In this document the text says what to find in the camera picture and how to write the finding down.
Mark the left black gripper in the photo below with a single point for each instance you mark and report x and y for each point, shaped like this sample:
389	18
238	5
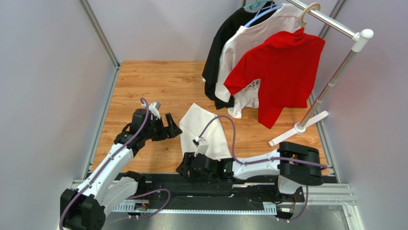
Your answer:
171	131

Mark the wooden hanger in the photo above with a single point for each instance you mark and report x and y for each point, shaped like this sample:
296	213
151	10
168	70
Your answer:
312	6

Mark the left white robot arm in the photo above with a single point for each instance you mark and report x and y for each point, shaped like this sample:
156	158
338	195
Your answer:
87	206

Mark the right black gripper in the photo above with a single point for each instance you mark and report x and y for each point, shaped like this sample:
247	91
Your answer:
191	164

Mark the teal hanger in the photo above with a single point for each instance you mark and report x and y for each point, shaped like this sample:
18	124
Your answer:
255	6

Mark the black t-shirt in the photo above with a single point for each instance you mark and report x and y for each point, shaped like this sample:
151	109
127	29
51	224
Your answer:
210	73

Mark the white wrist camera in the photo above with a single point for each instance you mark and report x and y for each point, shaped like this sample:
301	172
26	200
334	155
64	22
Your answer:
202	146
154	110

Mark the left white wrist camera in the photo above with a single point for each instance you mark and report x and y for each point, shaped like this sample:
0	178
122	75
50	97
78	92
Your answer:
154	110

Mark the red t-shirt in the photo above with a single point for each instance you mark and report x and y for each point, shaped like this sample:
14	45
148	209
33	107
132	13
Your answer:
286	65

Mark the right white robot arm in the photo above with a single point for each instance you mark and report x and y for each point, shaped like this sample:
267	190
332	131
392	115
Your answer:
294	164

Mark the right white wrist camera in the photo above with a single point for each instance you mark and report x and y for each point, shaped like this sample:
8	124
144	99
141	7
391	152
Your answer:
202	146

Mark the white flower print t-shirt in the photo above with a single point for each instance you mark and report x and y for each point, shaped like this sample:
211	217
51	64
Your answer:
245	39

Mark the blue hanger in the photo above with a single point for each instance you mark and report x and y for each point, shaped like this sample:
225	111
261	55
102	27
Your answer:
263	11

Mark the white cloth napkin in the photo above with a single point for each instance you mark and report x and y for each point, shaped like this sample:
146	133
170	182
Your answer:
198	120

